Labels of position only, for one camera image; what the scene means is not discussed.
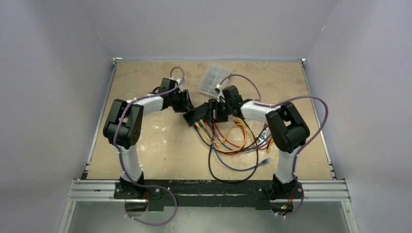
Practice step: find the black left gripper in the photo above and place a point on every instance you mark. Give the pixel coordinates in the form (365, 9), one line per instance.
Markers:
(186, 106)

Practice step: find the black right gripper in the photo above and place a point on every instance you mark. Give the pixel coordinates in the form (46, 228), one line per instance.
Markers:
(214, 104)

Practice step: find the black network switch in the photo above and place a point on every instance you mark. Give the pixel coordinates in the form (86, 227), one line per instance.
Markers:
(199, 113)

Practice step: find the clear plastic parts box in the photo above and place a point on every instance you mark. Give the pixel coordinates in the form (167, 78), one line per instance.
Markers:
(212, 77)

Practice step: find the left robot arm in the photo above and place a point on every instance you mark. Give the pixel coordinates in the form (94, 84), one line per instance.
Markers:
(123, 127)

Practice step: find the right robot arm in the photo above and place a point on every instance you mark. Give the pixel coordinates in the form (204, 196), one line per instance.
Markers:
(286, 125)

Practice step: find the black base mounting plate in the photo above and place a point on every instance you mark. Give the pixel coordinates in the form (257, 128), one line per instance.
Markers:
(258, 194)

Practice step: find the yellow handled pliers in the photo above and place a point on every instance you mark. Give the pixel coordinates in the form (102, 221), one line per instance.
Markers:
(268, 148)

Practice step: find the aluminium frame rail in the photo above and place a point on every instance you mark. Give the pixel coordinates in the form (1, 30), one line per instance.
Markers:
(103, 190)

